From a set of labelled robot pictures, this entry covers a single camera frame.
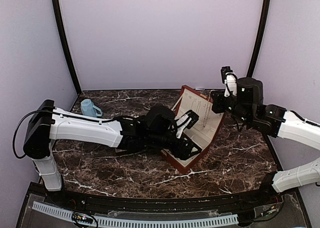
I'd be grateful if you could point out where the black corner frame post left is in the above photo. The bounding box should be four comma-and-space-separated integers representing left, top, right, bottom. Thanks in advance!
51, 0, 82, 95

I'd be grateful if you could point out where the black corner frame post right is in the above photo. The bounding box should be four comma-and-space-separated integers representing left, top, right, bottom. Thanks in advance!
246, 0, 271, 78

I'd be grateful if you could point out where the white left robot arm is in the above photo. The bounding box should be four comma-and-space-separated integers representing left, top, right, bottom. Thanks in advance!
16, 100, 202, 206

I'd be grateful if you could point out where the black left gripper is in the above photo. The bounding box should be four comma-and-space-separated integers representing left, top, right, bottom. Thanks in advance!
147, 126, 202, 160

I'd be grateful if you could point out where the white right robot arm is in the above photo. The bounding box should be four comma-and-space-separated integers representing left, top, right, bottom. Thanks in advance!
211, 72, 320, 205

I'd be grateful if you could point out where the light blue ceramic mug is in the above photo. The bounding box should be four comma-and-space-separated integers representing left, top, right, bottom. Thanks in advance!
80, 99, 103, 117

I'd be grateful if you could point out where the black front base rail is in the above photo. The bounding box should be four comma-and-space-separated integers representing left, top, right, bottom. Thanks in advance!
45, 190, 284, 213

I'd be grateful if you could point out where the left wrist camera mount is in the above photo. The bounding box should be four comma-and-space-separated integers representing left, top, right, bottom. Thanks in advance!
176, 110, 199, 139

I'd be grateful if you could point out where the red jewelry box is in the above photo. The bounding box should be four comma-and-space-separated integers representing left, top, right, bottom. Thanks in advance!
161, 85, 225, 174

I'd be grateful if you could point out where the black corner frame post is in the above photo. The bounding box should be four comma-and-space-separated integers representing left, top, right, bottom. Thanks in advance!
51, 0, 82, 95
246, 0, 271, 78

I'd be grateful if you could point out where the white slotted cable duct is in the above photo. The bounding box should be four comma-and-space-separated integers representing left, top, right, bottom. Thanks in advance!
31, 201, 239, 227

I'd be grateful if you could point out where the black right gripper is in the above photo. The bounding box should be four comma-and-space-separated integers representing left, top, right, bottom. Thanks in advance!
211, 89, 252, 125

